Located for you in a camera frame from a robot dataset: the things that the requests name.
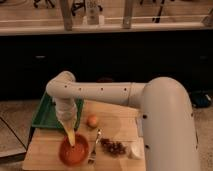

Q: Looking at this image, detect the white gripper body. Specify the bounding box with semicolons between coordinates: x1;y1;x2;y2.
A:
55;99;77;128

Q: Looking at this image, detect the yellow banana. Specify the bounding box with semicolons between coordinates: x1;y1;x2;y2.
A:
65;126;75;147

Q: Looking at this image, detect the dark red object behind arm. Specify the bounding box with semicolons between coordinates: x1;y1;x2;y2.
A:
97;77;114;83

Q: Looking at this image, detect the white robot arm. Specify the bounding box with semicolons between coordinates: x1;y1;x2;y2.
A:
46;71;201;171

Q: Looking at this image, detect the red bowl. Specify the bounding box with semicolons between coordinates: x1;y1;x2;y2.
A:
58;134;89;167

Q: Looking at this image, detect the green tray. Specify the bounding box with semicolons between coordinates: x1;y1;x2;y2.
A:
31;92;84;131

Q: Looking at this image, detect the orange fruit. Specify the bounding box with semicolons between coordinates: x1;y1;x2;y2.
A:
86;115;99;128

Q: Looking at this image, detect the wooden cutting board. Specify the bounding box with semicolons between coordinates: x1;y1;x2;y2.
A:
21;100;147;171

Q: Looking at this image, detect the metal fork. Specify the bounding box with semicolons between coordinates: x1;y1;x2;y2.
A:
88;129;102;164

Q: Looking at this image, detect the pile of brown nuts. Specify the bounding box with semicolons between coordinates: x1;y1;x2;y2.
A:
100;138;126;157

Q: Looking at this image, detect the white small cup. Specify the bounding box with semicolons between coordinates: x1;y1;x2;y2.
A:
129;142;143;160

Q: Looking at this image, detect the teal object at right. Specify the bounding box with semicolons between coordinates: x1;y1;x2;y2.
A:
190;92;212;108

